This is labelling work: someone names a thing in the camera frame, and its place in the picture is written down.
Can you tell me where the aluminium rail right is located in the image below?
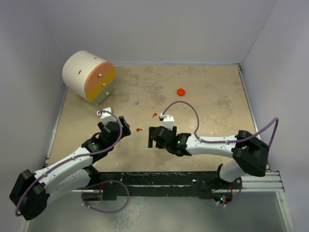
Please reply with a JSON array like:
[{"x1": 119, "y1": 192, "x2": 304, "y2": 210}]
[{"x1": 212, "y1": 170, "x2": 287, "y2": 194}]

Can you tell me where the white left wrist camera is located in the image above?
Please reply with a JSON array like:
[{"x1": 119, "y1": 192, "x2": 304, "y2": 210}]
[{"x1": 97, "y1": 107, "x2": 116, "y2": 125}]

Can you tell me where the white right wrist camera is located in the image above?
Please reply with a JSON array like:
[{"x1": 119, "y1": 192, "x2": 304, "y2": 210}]
[{"x1": 159, "y1": 113, "x2": 174, "y2": 131}]

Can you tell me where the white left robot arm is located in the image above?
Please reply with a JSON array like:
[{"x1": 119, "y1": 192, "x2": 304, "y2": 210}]
[{"x1": 9, "y1": 114, "x2": 131, "y2": 220}]

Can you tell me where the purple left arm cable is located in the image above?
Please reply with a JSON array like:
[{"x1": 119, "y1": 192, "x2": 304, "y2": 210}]
[{"x1": 14, "y1": 109, "x2": 123, "y2": 217}]

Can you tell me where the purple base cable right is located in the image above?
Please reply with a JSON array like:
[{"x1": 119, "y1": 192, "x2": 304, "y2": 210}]
[{"x1": 217, "y1": 177, "x2": 244, "y2": 208}]

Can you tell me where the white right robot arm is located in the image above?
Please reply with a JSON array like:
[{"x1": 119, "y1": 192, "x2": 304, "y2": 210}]
[{"x1": 148, "y1": 126, "x2": 269, "y2": 189}]

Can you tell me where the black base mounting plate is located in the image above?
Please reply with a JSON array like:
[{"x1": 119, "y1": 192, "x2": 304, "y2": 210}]
[{"x1": 86, "y1": 171, "x2": 242, "y2": 202}]

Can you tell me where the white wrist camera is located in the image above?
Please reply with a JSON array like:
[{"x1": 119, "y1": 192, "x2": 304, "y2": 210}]
[
  {"x1": 159, "y1": 113, "x2": 174, "y2": 131},
  {"x1": 97, "y1": 107, "x2": 116, "y2": 125}
]

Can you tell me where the orange round cap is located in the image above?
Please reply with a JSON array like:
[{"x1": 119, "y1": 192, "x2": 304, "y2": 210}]
[{"x1": 177, "y1": 88, "x2": 186, "y2": 96}]

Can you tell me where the round white drawer cabinet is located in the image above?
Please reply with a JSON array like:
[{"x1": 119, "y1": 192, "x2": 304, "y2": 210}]
[{"x1": 62, "y1": 51, "x2": 117, "y2": 104}]

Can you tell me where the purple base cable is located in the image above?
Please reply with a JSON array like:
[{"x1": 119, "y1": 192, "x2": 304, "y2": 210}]
[
  {"x1": 81, "y1": 180, "x2": 130, "y2": 214},
  {"x1": 217, "y1": 177, "x2": 244, "y2": 208}
]

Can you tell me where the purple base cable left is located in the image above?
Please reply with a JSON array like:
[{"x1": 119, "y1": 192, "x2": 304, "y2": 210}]
[{"x1": 81, "y1": 180, "x2": 130, "y2": 214}]

